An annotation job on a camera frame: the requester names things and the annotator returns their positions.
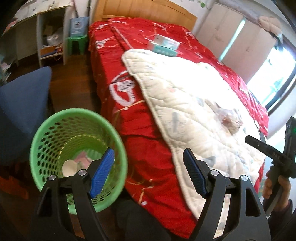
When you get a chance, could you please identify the white paper cup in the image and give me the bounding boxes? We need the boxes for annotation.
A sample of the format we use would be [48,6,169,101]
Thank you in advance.
[62,160,78,177]

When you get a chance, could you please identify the pink snack wrapper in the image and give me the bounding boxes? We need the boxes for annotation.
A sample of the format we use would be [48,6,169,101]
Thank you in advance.
[74,151,93,170]

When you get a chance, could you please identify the clear plastic bag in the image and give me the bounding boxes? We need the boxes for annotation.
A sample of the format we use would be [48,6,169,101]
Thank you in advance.
[205,100,243,135]

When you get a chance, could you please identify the person's right hand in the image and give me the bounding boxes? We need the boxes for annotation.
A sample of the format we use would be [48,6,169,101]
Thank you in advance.
[262,170,293,212]

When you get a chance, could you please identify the red patterned bed cover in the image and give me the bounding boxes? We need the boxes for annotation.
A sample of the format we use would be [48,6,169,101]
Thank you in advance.
[89,18,268,238]

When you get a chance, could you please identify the white quilted blanket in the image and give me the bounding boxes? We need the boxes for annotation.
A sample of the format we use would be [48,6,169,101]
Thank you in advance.
[121,49,265,217]

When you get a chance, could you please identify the blue chair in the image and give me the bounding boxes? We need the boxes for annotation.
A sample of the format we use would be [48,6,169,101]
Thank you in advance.
[1,66,52,165]

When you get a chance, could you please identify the white wardrobe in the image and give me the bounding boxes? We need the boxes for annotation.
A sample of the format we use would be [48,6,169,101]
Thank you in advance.
[197,3,276,83]

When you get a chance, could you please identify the green plastic stool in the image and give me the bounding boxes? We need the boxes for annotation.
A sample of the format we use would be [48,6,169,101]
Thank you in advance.
[68,35,88,55]

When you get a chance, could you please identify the teal tissue pack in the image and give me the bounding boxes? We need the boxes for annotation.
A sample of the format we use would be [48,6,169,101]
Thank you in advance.
[147,41,177,57]

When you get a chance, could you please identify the blue paper bag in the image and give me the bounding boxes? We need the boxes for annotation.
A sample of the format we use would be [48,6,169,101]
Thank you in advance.
[70,16,89,37]

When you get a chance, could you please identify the white pink tissue pack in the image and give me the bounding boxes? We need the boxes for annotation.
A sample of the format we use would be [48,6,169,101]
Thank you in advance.
[154,34,180,50]

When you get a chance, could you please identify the white shelf desk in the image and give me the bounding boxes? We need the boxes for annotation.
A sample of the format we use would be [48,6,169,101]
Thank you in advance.
[1,1,74,67]

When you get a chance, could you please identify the wooden headboard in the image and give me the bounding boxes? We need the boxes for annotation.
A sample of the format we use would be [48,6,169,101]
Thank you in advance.
[91,0,197,31]

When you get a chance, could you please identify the window with dark frame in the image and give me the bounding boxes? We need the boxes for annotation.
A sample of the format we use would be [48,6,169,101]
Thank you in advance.
[247,47,295,109]

